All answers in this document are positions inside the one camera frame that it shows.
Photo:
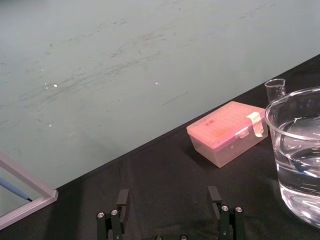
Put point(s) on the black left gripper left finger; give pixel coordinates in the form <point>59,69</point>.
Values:
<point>123,210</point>

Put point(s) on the large clear glass beaker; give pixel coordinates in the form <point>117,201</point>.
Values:
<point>297,155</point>

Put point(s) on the small clear glass beaker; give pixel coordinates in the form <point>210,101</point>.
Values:
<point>275,91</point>

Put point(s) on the black table cloth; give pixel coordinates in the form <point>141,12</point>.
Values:
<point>175,190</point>

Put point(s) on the orange translucent plastic box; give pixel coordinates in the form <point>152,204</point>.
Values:
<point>226,133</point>

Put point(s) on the pale tape strip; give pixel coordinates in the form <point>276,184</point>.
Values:
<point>257,122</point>

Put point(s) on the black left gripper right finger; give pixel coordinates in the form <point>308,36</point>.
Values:
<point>226,217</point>

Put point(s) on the white framed rack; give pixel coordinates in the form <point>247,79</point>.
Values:
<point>23,190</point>

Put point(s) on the blue pipette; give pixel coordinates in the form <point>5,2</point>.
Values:
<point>15,189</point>

